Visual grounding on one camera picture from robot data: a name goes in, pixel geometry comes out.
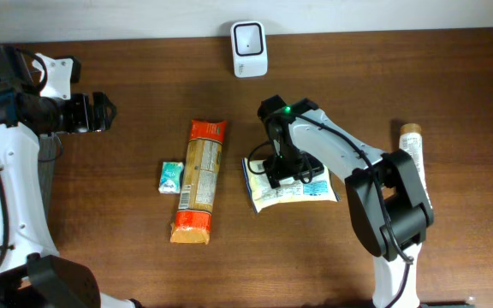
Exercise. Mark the grey plastic mesh basket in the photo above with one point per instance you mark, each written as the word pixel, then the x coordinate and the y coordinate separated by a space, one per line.
pixel 48 149

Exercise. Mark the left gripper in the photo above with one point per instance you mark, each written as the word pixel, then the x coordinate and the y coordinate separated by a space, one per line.
pixel 84 112

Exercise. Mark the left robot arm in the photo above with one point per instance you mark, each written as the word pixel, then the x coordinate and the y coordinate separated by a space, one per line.
pixel 36 101

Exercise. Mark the white barcode scanner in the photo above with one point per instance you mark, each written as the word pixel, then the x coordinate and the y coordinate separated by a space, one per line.
pixel 249 49

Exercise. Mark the yellow snack bag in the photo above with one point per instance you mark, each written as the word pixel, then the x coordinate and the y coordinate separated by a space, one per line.
pixel 262 195

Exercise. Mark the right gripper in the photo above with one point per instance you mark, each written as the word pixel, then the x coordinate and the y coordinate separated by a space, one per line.
pixel 288 172

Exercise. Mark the small teal tissue pack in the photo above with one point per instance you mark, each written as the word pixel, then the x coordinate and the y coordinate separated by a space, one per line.
pixel 170 179

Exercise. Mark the white cream tube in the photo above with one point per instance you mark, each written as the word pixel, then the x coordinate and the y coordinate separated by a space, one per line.
pixel 411 142

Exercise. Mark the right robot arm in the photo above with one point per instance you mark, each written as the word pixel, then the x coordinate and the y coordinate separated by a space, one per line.
pixel 389 208

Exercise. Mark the orange biscuit packet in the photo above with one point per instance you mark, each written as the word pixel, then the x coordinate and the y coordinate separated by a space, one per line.
pixel 193 218

